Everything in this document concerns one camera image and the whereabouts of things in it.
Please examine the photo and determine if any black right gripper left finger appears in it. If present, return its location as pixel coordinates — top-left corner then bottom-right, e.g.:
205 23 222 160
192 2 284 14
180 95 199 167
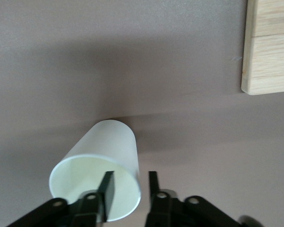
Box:
4 170 115 227

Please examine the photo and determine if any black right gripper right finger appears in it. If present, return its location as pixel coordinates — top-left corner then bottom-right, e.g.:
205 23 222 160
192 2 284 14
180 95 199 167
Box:
144 170 242 227

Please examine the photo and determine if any white plastic cup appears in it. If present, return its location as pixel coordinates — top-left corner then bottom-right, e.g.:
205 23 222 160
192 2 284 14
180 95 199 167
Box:
48 120 142 222

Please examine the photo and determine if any wooden cutting board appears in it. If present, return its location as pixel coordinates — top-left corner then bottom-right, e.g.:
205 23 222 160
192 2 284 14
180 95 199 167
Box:
240 0 284 96

